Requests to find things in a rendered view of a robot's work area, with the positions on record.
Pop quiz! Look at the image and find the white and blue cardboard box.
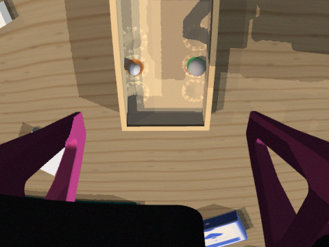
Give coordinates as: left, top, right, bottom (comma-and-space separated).
203, 210, 247, 247

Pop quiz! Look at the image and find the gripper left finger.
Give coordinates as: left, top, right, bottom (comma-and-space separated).
0, 112, 86, 202

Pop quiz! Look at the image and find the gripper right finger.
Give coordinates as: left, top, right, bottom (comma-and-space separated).
246, 111, 329, 247

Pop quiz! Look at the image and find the wooden ball-in-hole puzzle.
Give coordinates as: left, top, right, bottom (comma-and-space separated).
110, 0, 219, 131

